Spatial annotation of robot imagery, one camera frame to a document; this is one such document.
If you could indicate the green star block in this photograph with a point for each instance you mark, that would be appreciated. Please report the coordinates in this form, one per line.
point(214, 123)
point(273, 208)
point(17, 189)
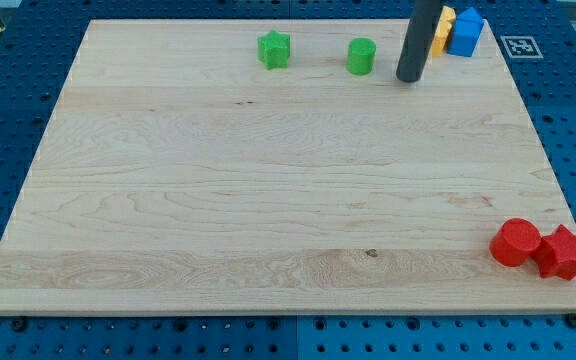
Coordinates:
point(274, 49)

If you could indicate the red star block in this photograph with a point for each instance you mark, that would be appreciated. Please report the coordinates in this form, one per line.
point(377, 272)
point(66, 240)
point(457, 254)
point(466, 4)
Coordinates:
point(556, 255)

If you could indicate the light wooden board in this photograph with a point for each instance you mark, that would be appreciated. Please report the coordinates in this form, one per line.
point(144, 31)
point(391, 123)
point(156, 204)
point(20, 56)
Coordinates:
point(178, 176)

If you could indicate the green cylinder block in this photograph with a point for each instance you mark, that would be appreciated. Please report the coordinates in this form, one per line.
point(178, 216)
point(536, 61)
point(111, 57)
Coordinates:
point(360, 57)

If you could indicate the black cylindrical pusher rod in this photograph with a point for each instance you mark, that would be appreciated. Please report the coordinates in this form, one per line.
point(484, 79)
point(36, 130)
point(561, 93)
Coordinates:
point(418, 39)

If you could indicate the yellow pentagon block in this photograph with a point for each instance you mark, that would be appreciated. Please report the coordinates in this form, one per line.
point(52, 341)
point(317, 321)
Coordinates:
point(443, 31)

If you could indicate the blue house-shaped block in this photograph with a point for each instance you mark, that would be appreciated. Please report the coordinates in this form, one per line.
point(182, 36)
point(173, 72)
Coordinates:
point(466, 33)

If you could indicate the red cylinder block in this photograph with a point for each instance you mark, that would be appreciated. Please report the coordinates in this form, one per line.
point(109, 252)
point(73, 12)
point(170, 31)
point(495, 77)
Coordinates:
point(515, 242)

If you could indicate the white fiducial marker tag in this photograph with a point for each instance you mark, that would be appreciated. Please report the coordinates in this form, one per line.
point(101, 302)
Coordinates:
point(521, 47)

